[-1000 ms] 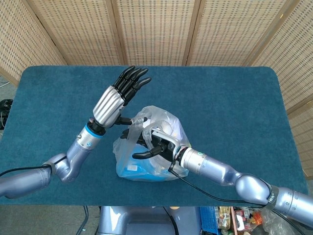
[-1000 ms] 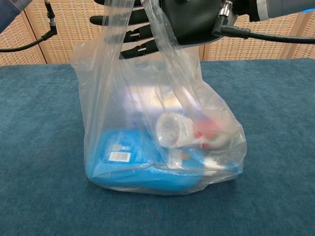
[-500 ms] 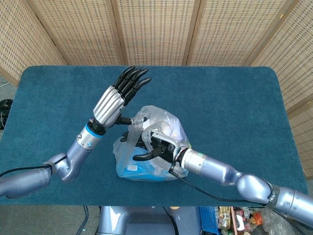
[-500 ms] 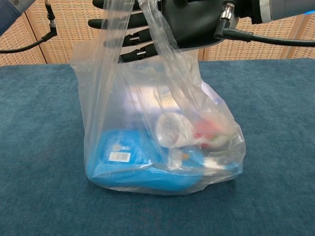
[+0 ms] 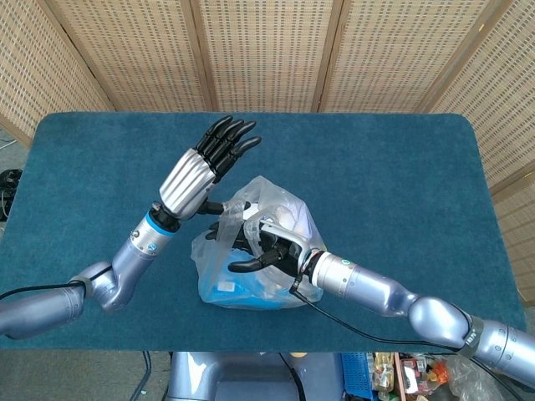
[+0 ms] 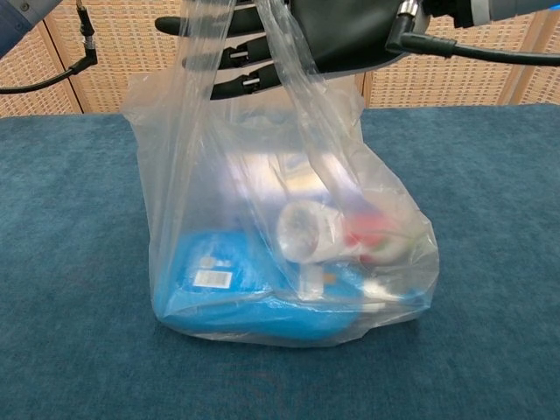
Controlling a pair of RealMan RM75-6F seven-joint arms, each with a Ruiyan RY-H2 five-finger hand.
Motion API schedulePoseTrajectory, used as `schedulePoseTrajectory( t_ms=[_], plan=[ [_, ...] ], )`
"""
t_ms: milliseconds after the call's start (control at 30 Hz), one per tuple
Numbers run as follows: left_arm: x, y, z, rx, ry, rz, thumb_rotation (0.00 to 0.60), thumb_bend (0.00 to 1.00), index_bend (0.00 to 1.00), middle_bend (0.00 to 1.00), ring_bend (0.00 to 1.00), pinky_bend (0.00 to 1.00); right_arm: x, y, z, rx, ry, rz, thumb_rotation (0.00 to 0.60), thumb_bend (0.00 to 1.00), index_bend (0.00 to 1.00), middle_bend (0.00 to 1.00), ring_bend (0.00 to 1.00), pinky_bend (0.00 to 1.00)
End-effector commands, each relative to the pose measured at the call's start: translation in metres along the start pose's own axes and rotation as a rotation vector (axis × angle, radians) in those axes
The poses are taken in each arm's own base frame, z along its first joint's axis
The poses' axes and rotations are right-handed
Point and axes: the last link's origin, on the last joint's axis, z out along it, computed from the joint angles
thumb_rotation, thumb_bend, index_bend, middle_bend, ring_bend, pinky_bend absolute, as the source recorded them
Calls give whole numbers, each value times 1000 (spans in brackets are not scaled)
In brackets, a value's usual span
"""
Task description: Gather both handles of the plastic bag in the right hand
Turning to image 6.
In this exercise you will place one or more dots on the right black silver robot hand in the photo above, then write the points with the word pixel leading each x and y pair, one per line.
pixel 350 30

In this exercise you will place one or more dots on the clear plastic bag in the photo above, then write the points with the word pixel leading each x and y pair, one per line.
pixel 175 184

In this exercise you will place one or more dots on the white box with blue logo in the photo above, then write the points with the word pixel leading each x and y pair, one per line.
pixel 262 175

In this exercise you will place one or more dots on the white bottle with red print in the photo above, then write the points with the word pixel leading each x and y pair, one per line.
pixel 332 236

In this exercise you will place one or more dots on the woven bamboo folding screen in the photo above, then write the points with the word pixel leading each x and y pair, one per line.
pixel 122 52

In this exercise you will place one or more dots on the blue plastic package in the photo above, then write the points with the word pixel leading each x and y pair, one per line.
pixel 245 310

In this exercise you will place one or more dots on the blue carpet table mat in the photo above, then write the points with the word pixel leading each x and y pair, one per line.
pixel 65 262

